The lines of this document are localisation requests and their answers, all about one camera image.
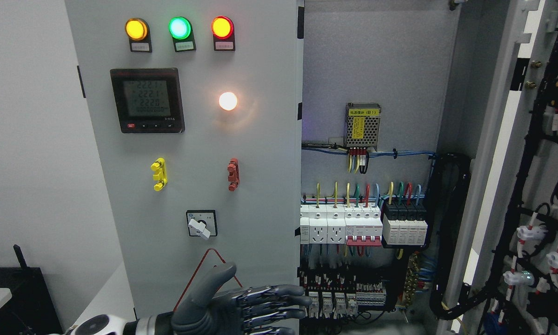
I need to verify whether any grey robotic left hand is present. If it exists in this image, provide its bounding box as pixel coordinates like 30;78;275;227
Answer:
171;261;312;335

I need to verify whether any grey cabinet door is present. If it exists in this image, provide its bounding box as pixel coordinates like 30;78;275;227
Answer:
429;0;558;335
65;0;304;318

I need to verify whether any lower relay terminal row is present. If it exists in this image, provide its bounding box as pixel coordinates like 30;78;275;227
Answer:
297;266;390;319

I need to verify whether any red electric hazard sticker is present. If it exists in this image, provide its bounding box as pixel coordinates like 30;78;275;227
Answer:
172;247;246;310

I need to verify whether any white socket breaker row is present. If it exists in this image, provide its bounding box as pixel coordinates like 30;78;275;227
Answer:
299;204;383;246

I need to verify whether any brass right ground bar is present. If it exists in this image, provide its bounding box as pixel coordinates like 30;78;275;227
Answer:
401;253;419;309

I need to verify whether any black surge protector block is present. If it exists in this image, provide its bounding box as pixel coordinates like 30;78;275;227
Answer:
382;201;428;246

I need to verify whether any metal mesh power supply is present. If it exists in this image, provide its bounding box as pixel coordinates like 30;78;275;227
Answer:
344;102;382;150

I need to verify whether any white glowing indicator lamp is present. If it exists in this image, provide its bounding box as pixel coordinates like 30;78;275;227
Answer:
218;92;238;112

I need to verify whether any black box with antenna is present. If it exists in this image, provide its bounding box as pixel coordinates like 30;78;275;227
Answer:
0;244;63;335

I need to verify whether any black digital power meter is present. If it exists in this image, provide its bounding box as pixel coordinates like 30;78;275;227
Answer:
110;67;184;134

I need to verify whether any grey electrical cabinet body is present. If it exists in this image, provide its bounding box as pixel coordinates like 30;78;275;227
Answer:
298;0;512;335

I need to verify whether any red indicator lamp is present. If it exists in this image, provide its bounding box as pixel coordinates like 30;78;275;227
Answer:
211;16;236;51

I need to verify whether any green indicator lamp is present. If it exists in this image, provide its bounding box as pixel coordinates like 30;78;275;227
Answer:
168;16;196;52

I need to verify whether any yellow indicator lamp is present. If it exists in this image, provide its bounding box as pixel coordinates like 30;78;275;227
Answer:
125;18;152;53

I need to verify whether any white rotary selector switch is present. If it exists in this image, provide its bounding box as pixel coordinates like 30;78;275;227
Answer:
186;209;218;240

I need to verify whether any red terminal post block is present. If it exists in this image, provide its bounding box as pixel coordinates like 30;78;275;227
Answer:
226;157;240;192

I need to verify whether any yellow terminal post block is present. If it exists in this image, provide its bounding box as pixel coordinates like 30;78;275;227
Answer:
151;157;168;192

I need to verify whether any black right cable loom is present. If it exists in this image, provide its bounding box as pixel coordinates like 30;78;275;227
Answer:
429;153;493;321

